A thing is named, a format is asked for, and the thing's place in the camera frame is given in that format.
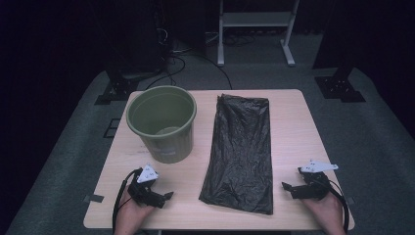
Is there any right hand-held gripper cable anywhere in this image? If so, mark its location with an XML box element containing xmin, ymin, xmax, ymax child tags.
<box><xmin>326</xmin><ymin>178</ymin><xmax>351</xmax><ymax>234</ymax></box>

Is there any black plastic garbage bag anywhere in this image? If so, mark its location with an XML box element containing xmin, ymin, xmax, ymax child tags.
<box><xmin>199</xmin><ymin>93</ymin><xmax>274</xmax><ymax>215</ymax></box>

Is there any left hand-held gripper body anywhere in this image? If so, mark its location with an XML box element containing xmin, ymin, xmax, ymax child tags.
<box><xmin>126</xmin><ymin>164</ymin><xmax>164</xmax><ymax>208</ymax></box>

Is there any black stand base plate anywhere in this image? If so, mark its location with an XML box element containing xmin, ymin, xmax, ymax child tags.
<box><xmin>94</xmin><ymin>77</ymin><xmax>140</xmax><ymax>106</ymax></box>
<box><xmin>314</xmin><ymin>67</ymin><xmax>366</xmax><ymax>104</ymax></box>

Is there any looped black floor cable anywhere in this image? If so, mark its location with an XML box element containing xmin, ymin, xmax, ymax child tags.
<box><xmin>145</xmin><ymin>54</ymin><xmax>187</xmax><ymax>91</ymax></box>

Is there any hand-held gripper cable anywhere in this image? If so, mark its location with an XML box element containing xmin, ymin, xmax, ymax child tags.
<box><xmin>326</xmin><ymin>178</ymin><xmax>351</xmax><ymax>234</ymax></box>
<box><xmin>112</xmin><ymin>167</ymin><xmax>144</xmax><ymax>235</ymax></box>

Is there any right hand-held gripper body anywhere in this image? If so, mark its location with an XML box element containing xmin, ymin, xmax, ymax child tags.
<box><xmin>297</xmin><ymin>159</ymin><xmax>340</xmax><ymax>201</ymax></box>

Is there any person's left hand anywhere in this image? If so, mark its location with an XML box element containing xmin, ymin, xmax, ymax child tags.
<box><xmin>114</xmin><ymin>192</ymin><xmax>157</xmax><ymax>235</ymax></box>

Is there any green plastic trash can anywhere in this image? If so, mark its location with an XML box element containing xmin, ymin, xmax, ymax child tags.
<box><xmin>125</xmin><ymin>85</ymin><xmax>198</xmax><ymax>165</ymax></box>

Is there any white metal stand frame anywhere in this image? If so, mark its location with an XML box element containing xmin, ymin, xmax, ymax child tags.
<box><xmin>216</xmin><ymin>0</ymin><xmax>300</xmax><ymax>68</ymax></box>

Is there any left hand-held gripper cable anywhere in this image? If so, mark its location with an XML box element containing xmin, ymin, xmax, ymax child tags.
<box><xmin>112</xmin><ymin>167</ymin><xmax>144</xmax><ymax>235</ymax></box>

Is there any person's right hand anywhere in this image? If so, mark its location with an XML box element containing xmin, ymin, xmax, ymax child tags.
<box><xmin>300</xmin><ymin>192</ymin><xmax>347</xmax><ymax>235</ymax></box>

